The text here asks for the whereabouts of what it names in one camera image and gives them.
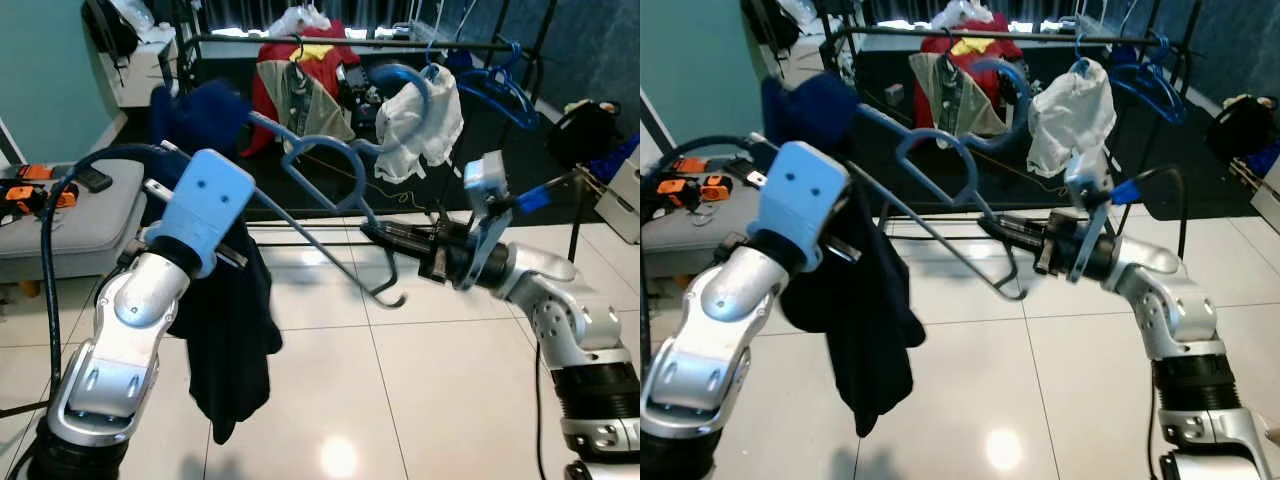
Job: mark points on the white fluffy cloth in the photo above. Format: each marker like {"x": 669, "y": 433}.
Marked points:
{"x": 965, "y": 14}
{"x": 300, "y": 20}

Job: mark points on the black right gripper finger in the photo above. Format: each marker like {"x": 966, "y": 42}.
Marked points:
{"x": 405, "y": 243}
{"x": 405, "y": 231}
{"x": 1018, "y": 235}
{"x": 1018, "y": 223}

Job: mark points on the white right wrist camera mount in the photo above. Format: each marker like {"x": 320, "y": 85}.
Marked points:
{"x": 488, "y": 180}
{"x": 1085, "y": 175}

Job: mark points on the pale denim garment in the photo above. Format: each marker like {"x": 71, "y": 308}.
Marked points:
{"x": 965, "y": 100}
{"x": 320, "y": 105}

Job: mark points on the white garment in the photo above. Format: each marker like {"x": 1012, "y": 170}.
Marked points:
{"x": 420, "y": 125}
{"x": 1070, "y": 115}

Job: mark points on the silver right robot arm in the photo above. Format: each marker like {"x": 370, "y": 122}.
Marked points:
{"x": 1175, "y": 310}
{"x": 570, "y": 320}

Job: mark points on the black bag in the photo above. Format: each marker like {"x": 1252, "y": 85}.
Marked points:
{"x": 110, "y": 30}
{"x": 770, "y": 25}

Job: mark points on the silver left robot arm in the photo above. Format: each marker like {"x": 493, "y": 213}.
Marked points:
{"x": 715, "y": 350}
{"x": 110, "y": 370}

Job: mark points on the red cloth yellow print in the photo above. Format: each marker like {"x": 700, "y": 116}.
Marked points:
{"x": 922, "y": 80}
{"x": 258, "y": 95}

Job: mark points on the white cabinet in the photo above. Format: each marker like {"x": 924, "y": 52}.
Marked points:
{"x": 810, "y": 55}
{"x": 140, "y": 75}

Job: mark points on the black floor rug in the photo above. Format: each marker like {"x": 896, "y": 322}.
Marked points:
{"x": 1160, "y": 160}
{"x": 510, "y": 160}

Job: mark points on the orange tool battery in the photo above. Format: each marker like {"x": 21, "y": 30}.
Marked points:
{"x": 715, "y": 188}
{"x": 65, "y": 197}
{"x": 30, "y": 200}
{"x": 688, "y": 190}
{"x": 690, "y": 164}
{"x": 35, "y": 172}

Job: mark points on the grey metal clothes hanger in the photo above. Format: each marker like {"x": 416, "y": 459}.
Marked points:
{"x": 1025, "y": 95}
{"x": 427, "y": 100}

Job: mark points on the black handheld device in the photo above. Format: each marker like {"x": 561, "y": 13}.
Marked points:
{"x": 95, "y": 180}
{"x": 745, "y": 178}

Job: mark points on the dark navy garment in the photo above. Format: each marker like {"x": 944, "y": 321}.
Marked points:
{"x": 860, "y": 320}
{"x": 225, "y": 330}

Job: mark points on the grey padded ottoman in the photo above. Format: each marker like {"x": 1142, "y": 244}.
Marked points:
{"x": 90, "y": 225}
{"x": 670, "y": 238}

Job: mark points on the black backpack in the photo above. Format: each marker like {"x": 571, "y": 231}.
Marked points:
{"x": 1240, "y": 130}
{"x": 580, "y": 135}

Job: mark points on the black metal clothes rack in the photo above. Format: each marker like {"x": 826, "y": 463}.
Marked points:
{"x": 1010, "y": 37}
{"x": 400, "y": 44}

